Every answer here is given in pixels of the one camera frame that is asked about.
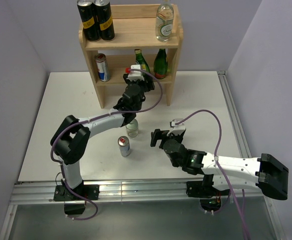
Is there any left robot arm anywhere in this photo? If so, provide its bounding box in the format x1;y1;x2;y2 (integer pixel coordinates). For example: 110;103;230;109
50;73;155;200

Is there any silver can red tab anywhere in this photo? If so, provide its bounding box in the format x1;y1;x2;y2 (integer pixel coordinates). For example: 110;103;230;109
117;136;131;157

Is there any blue silver energy can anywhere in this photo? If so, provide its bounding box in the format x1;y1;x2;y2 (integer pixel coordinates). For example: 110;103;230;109
94;53;111;82

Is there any wooden three-tier shelf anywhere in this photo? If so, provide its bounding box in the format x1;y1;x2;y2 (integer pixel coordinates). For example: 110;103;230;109
78;4;184;108

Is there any purple cable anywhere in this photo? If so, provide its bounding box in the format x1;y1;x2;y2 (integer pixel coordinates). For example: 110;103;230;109
50;68;164;221
175;109;251;240

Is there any green bottle yellow label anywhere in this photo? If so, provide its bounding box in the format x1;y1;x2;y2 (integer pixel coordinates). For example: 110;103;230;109
134;49;150;73

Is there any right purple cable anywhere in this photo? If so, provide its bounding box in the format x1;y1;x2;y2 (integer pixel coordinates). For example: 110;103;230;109
175;109;251;240

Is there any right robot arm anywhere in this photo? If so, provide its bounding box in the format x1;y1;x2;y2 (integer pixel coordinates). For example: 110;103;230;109
150;129;289;201

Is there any front aluminium rail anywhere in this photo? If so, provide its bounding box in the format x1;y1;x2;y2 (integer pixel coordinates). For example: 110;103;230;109
9;176;274;204

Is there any clear bottle green cap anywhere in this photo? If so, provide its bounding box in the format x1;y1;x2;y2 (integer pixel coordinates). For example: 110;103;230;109
125;119;139;138

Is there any right aluminium rail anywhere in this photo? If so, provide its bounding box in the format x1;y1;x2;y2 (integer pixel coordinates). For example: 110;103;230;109
217;71;252;158

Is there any black tall can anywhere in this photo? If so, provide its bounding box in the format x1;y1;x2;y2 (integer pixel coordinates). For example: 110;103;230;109
94;0;115;41
77;0;100;42

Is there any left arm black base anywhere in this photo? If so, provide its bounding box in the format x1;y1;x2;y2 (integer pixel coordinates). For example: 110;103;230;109
53;184;99;216

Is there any left black tall can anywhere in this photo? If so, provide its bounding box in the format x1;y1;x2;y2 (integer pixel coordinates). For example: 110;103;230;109
77;0;100;42

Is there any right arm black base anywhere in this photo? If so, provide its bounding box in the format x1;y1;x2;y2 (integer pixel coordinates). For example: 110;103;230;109
186;181;230;199

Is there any right black tall can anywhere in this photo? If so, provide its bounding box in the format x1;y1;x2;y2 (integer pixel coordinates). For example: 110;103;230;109
94;0;115;41

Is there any aluminium rail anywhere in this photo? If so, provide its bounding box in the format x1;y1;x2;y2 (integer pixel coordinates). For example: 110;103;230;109
9;176;274;204
217;71;252;158

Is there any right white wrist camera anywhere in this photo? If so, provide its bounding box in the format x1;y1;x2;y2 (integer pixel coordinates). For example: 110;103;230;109
168;118;186;136

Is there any clear soda bottle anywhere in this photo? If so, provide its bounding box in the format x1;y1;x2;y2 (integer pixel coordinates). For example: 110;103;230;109
155;0;174;42

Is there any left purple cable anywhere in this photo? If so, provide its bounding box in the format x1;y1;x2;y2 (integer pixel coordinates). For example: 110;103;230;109
50;68;164;221

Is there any green glass bottle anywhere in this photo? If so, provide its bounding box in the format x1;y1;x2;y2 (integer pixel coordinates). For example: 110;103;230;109
153;48;168;79

